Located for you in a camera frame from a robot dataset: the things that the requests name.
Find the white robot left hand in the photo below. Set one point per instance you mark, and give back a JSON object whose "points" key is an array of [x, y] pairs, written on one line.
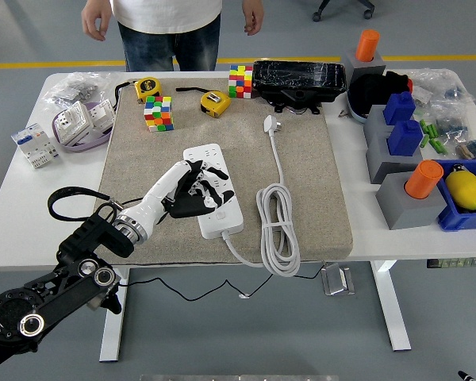
{"points": [[158, 192]]}

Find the person's left hand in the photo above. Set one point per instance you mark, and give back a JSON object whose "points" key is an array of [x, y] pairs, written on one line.
{"points": [[254, 16]]}

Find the person's right hand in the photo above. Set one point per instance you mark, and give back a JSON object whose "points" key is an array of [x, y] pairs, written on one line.
{"points": [[97, 16]]}

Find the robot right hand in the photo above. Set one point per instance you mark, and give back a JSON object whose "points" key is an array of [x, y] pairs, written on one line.
{"points": [[467, 378]]}

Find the black plug adapter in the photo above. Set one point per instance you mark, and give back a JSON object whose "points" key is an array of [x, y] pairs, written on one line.
{"points": [[192, 196]]}

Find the white power strip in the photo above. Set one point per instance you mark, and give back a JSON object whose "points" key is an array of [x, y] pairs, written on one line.
{"points": [[230, 224]]}

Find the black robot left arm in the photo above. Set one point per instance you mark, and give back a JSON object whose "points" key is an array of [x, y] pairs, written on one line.
{"points": [[63, 289]]}

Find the black office chair base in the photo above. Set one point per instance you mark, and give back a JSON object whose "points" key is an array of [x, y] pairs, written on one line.
{"points": [[316, 16]]}

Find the multicolour puzzle cube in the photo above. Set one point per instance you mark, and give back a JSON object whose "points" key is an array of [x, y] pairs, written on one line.
{"points": [[240, 81], [158, 115]]}

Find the person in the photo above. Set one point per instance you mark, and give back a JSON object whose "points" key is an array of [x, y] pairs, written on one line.
{"points": [[166, 39]]}

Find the black film-wrapped box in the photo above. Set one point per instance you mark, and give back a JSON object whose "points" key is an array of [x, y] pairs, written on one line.
{"points": [[297, 77]]}

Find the clear bag of screws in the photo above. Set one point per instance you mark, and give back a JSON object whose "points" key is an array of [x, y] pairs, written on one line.
{"points": [[77, 91]]}

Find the purple band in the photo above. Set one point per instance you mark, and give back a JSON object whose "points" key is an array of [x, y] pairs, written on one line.
{"points": [[83, 147]]}

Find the yellow tape measure, 5m print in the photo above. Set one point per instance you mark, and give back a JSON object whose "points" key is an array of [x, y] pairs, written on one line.
{"points": [[148, 87]]}

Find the white table leg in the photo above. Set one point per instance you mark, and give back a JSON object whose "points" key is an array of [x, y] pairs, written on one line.
{"points": [[392, 313], [115, 333]]}

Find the table control panel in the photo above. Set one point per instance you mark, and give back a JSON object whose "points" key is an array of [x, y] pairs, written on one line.
{"points": [[456, 263]]}

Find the orange cylinder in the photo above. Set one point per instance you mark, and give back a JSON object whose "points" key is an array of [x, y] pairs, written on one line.
{"points": [[367, 46], [422, 180]]}

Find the white circuit breaker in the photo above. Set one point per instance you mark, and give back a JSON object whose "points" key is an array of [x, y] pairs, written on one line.
{"points": [[35, 147]]}

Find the black cloth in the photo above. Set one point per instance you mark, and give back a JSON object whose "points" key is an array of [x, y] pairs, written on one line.
{"points": [[369, 93]]}

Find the pale blue dish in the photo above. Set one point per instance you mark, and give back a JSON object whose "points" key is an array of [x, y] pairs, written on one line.
{"points": [[357, 116]]}

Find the grey-brown mat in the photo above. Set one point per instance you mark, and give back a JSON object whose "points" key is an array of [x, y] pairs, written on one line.
{"points": [[301, 158]]}

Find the blue plastic bin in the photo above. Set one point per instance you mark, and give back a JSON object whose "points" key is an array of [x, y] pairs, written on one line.
{"points": [[456, 222]]}

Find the metal foot pedal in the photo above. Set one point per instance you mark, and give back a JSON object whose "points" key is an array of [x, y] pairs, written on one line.
{"points": [[337, 282]]}

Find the blue block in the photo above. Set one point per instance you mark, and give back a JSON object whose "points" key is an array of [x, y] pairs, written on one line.
{"points": [[398, 109], [404, 139]]}

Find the grey two-slot holder block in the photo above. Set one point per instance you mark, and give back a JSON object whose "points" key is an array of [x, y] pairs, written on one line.
{"points": [[377, 147]]}

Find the yellow lemon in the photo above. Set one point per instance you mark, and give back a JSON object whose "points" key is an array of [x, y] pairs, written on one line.
{"points": [[464, 190]]}

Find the large clear plastic bag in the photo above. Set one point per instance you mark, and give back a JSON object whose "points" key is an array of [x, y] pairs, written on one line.
{"points": [[440, 85]]}

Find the small green peg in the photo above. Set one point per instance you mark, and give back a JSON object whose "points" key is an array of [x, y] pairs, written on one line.
{"points": [[430, 130], [435, 131], [441, 148], [434, 144], [423, 126], [424, 141]]}

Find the clear bag of blue parts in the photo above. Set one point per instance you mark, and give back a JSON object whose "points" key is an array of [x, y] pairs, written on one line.
{"points": [[452, 127]]}

